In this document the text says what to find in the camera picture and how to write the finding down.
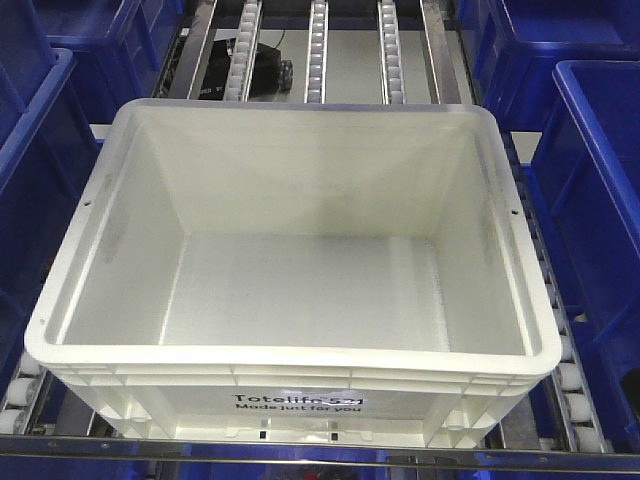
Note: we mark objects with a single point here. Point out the white plastic tote bin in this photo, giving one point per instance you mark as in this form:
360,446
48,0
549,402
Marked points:
347,274

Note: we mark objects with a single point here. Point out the blue bin front right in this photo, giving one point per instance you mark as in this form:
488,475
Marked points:
586,167

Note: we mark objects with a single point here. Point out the blue bin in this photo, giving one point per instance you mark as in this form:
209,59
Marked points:
119,47
513,47
586,167
45,163

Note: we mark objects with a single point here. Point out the blue bin back right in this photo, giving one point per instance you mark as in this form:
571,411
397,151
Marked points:
513,47

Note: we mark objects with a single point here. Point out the blue bin back left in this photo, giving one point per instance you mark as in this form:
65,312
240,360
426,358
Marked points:
119,47

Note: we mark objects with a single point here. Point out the blue bin front left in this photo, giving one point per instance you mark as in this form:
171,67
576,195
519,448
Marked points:
45,163

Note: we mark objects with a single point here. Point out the centre white roller track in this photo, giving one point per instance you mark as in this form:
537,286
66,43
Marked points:
315,78

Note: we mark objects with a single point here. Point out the white roller track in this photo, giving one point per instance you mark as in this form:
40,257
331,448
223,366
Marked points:
392,79
239,78
315,78

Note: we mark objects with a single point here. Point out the left white roller track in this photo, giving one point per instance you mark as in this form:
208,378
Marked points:
239,78

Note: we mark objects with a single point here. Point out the right white roller track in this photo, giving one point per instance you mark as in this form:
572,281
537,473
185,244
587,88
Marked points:
392,79

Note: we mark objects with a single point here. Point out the side roller track right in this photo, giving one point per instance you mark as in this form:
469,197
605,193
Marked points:
566,387

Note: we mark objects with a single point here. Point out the side roller track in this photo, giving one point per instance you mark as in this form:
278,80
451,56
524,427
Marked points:
25,398
566,387

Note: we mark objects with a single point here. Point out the side roller track left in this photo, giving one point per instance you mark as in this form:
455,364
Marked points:
25,398

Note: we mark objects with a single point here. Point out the steel front shelf rail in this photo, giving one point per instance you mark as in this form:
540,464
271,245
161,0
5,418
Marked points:
451,459

